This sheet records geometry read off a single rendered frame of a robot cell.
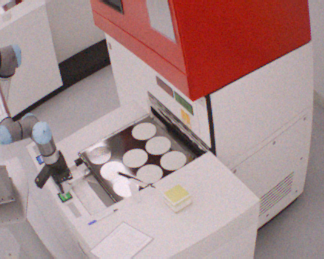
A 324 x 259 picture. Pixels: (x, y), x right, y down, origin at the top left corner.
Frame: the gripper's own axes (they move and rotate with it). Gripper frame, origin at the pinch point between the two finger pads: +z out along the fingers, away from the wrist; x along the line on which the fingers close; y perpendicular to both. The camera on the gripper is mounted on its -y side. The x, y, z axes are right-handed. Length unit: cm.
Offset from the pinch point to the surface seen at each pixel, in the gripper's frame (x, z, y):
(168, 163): -5.0, 7.7, 45.5
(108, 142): 20.6, 7.7, 32.7
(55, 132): 151, 98, 33
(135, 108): 40, 16, 56
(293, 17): -15, -43, 114
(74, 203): -5.8, 1.6, 2.4
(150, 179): -7.5, 7.7, 36.0
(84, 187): 6.7, 9.7, 11.9
